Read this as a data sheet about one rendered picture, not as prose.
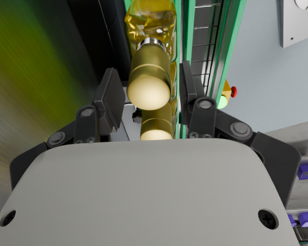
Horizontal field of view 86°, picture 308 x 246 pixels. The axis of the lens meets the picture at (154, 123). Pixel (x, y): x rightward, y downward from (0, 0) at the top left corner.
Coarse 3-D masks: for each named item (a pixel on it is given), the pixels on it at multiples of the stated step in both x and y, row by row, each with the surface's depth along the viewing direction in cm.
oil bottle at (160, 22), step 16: (144, 0) 20; (160, 0) 19; (128, 16) 17; (144, 16) 16; (160, 16) 16; (176, 16) 17; (128, 32) 16; (144, 32) 16; (160, 32) 16; (176, 32) 17; (176, 48) 18
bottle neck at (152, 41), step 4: (144, 40) 16; (148, 40) 16; (152, 40) 15; (156, 40) 16; (140, 44) 16; (144, 44) 15; (148, 44) 15; (152, 44) 15; (156, 44) 15; (160, 44) 16; (164, 48) 16
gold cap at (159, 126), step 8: (168, 104) 18; (144, 112) 18; (152, 112) 17; (160, 112) 17; (168, 112) 18; (144, 120) 17; (152, 120) 16; (160, 120) 16; (168, 120) 17; (144, 128) 16; (152, 128) 16; (160, 128) 16; (168, 128) 16; (144, 136) 16; (152, 136) 16; (160, 136) 16; (168, 136) 16
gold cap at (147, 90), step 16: (144, 48) 14; (160, 48) 14; (144, 64) 12; (160, 64) 12; (128, 80) 13; (144, 80) 11; (160, 80) 11; (128, 96) 13; (144, 96) 12; (160, 96) 12
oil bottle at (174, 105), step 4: (176, 100) 25; (172, 104) 25; (176, 104) 25; (172, 108) 24; (176, 108) 25; (172, 112) 24; (176, 112) 25; (172, 116) 25; (176, 116) 26; (172, 120) 25; (176, 120) 27; (172, 124) 26
